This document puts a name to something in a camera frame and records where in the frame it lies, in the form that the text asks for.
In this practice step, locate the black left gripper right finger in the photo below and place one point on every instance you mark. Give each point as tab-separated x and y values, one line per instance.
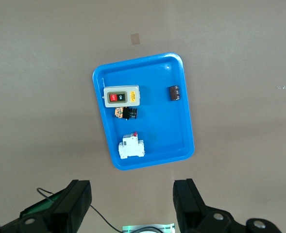
191	208

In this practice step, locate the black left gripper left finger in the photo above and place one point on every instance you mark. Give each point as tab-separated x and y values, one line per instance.
67	208

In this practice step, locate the clear tape piece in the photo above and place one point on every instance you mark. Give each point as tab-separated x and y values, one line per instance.
281	87

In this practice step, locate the brown tape patch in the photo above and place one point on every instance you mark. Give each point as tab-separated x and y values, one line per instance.
135	38

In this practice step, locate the white circuit breaker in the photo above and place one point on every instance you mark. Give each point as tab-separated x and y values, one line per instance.
130	148

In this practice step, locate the blue plastic tray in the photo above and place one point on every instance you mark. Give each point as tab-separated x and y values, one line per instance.
162	126

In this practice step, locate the small dark terminal block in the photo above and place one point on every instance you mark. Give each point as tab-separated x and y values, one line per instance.
174	93

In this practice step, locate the black push button switch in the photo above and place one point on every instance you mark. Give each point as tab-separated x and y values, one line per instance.
130	113

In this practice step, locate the grey on-off switch box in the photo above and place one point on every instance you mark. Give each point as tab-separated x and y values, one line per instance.
136	103

